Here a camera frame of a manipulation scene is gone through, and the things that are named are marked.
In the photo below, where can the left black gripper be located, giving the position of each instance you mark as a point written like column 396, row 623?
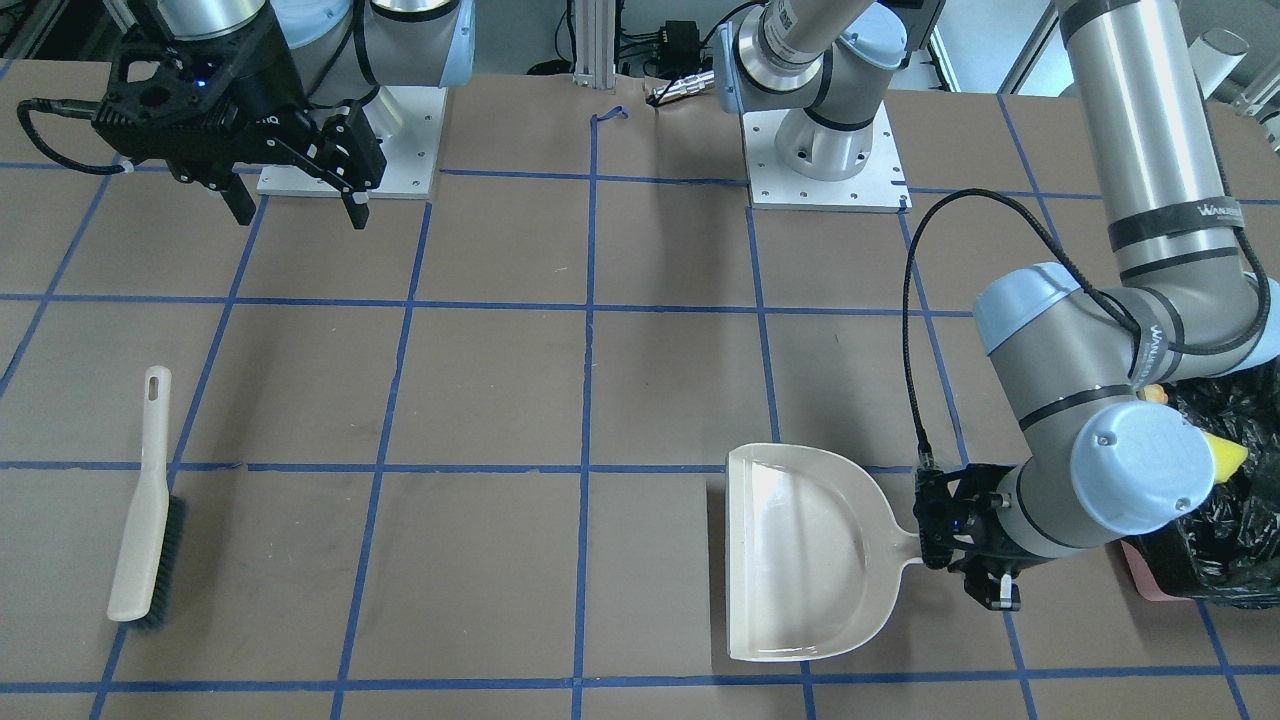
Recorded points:
column 990, row 552

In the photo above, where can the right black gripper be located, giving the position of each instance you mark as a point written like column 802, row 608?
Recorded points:
column 262, row 90

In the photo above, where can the beige plastic dustpan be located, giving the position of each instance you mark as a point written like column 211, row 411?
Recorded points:
column 813, row 554

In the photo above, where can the white hand brush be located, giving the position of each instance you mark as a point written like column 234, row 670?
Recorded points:
column 147, row 556

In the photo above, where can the croissant-shaped bread piece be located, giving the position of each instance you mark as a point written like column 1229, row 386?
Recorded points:
column 1154, row 393

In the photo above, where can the yellow sponge piece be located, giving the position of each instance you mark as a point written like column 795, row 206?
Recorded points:
column 1228, row 457

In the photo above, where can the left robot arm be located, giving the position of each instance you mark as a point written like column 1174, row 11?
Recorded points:
column 1193, row 302

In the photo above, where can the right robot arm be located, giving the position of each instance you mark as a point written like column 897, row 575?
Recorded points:
column 343, row 50

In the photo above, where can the bin with black bag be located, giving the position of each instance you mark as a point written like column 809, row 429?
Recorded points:
column 1225, row 550

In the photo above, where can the aluminium frame post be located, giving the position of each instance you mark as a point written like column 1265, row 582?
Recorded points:
column 594, row 27

